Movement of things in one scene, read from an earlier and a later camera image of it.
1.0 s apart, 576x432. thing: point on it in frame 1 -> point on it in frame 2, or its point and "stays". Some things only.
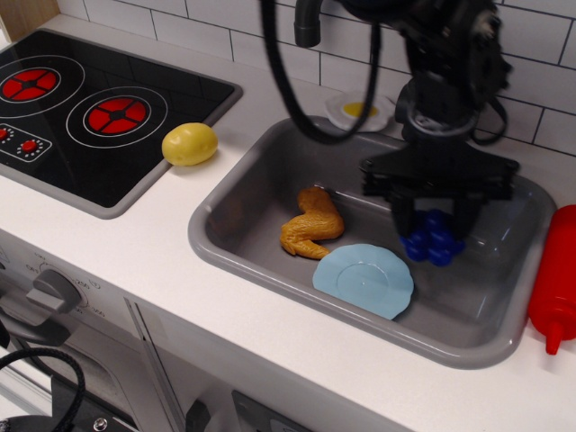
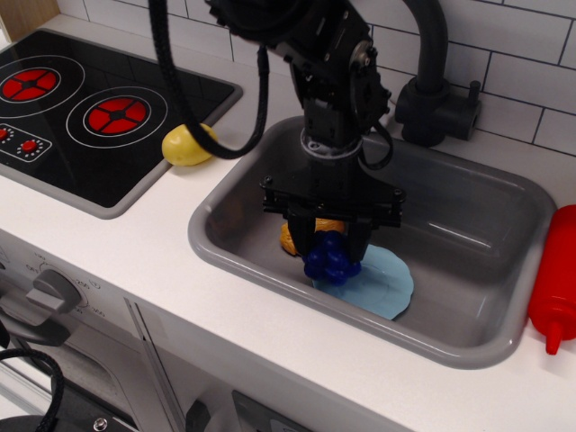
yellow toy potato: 189,144 stays
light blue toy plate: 368,276 stays
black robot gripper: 439,166 -> 339,188
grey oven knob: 56,290 stays
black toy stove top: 85,122 stays
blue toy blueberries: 435,242 -> 328,258
